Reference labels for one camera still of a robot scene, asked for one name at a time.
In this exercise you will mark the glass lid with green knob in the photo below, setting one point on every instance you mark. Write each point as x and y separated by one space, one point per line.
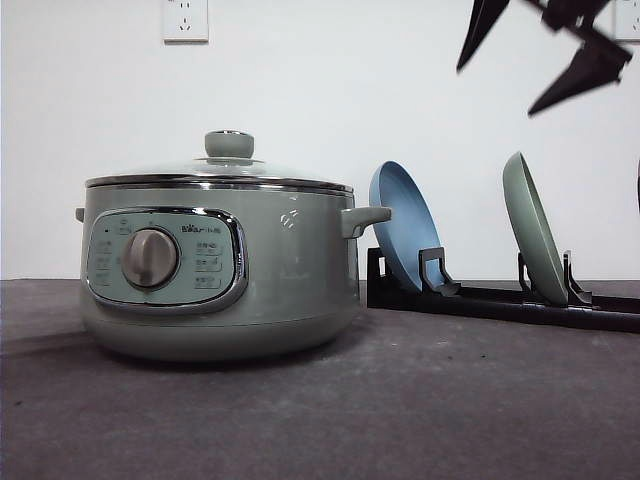
228 164

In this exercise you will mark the white wall socket left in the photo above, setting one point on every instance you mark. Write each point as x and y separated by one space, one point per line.
184 23

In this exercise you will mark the blue plate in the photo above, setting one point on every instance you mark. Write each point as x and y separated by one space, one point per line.
413 224

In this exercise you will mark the green electric steamer pot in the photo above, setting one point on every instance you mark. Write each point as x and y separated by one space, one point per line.
217 267

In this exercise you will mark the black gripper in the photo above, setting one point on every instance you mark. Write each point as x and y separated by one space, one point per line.
598 63

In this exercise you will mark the green plate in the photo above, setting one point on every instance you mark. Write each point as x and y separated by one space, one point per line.
532 231

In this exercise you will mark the black dish rack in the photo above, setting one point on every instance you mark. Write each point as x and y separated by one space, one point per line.
440 294

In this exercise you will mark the white wall socket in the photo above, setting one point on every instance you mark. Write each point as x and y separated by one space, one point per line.
184 23
627 19

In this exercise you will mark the white wall socket right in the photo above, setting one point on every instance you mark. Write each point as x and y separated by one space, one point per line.
627 19

